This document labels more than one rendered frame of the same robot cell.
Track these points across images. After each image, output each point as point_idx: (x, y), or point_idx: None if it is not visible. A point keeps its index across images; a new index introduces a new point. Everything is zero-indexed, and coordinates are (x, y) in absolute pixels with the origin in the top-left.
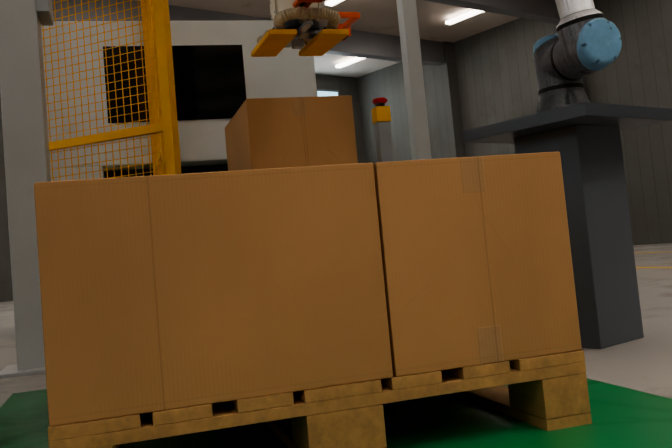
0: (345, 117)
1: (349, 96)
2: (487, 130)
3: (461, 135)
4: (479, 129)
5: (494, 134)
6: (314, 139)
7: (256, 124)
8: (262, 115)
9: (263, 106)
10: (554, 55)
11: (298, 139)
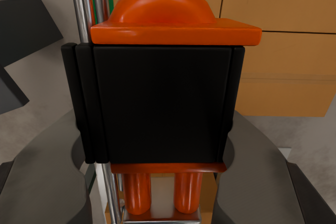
0: (119, 190)
1: (107, 211)
2: (2, 73)
3: (25, 103)
4: (7, 83)
5: (0, 64)
6: (154, 173)
7: (209, 187)
8: (204, 195)
9: (204, 203)
10: None
11: (169, 174)
